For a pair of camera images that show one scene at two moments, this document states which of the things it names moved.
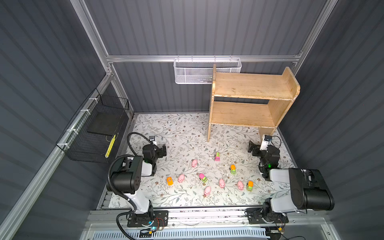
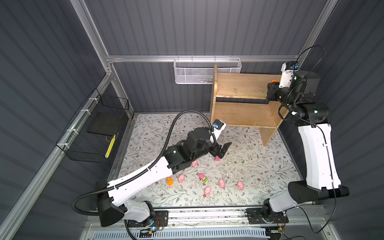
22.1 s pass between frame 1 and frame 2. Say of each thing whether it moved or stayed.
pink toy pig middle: stayed
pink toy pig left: stayed
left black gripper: moved
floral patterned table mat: stayed
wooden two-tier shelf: stayed
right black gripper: moved
